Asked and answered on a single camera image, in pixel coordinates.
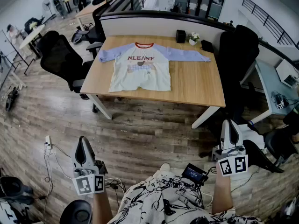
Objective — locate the black balcony railing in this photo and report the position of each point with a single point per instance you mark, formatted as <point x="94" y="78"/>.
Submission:
<point x="121" y="0"/>

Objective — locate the white power strip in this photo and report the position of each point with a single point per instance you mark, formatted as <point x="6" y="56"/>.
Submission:
<point x="48" y="141"/>

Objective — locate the black pouch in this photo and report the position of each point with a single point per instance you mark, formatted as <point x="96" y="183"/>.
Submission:
<point x="206" y="46"/>

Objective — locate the black screen device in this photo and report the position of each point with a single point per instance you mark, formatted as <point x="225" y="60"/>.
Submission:
<point x="194" y="172"/>

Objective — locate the black wall railing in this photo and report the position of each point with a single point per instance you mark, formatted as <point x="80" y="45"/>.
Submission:
<point x="268" y="16"/>

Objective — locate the standing fan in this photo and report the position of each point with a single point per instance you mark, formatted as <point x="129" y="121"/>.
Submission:
<point x="46" y="4"/>

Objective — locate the black office chair with headrest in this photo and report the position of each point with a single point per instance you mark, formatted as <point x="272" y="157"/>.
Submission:
<point x="100" y="13"/>

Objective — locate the black square pen holder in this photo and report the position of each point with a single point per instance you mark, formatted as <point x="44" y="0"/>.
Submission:
<point x="181" y="36"/>

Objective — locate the black frame whiteboard stand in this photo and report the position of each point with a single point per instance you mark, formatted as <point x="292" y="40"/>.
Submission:
<point x="4" y="41"/>

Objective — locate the white and lilac raglan shirt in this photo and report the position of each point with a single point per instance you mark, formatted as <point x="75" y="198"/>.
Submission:
<point x="140" y="78"/>

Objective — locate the low black office chair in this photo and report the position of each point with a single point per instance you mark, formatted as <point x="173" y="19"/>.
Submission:
<point x="278" y="143"/>

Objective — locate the person's left forearm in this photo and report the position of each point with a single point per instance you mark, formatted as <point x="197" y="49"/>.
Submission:
<point x="101" y="206"/>

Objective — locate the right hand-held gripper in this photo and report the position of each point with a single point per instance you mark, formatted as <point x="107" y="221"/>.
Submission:
<point x="233" y="165"/>

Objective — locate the tall black office chair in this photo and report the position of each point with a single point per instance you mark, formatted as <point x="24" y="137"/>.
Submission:
<point x="238" y="62"/>

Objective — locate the light blue desk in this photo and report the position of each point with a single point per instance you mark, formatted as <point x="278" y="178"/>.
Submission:
<point x="266" y="78"/>

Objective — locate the person's black white patterned top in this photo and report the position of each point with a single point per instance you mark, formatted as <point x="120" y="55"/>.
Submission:
<point x="163" y="202"/>

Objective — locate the person's white shoe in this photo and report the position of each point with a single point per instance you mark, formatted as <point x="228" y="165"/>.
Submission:
<point x="165" y="167"/>

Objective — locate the black floor device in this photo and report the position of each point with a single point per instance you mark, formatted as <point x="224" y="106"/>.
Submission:
<point x="11" y="99"/>

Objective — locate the black grey bag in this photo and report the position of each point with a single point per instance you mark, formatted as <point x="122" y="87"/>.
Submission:
<point x="80" y="36"/>

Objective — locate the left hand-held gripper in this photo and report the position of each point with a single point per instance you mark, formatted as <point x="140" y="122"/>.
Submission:
<point x="85" y="184"/>

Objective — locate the white box device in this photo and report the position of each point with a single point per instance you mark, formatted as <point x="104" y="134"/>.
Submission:
<point x="283" y="71"/>

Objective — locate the round white table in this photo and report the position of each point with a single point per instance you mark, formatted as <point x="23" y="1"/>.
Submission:
<point x="32" y="35"/>

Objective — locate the person's right forearm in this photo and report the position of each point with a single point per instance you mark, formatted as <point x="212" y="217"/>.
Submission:
<point x="222" y="192"/>

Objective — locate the wooden table with white legs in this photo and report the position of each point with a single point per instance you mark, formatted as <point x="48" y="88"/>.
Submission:
<point x="87" y="9"/>

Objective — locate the white paper sheet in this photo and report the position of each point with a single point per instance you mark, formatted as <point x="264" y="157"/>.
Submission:
<point x="252" y="134"/>

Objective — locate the black framed glass doors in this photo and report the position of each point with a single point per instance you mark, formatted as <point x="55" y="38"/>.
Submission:
<point x="201" y="3"/>

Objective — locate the white potted flower plant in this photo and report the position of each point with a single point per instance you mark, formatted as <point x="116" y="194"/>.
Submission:
<point x="194" y="37"/>

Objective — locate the black round stool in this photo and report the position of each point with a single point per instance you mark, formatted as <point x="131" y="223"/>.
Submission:
<point x="74" y="212"/>

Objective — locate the white desk partition panel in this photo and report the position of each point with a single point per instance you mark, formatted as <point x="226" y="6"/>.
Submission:
<point x="140" y="27"/>

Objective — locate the black mesh office chair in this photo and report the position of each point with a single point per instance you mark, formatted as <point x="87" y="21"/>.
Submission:
<point x="49" y="41"/>
<point x="58" y="59"/>

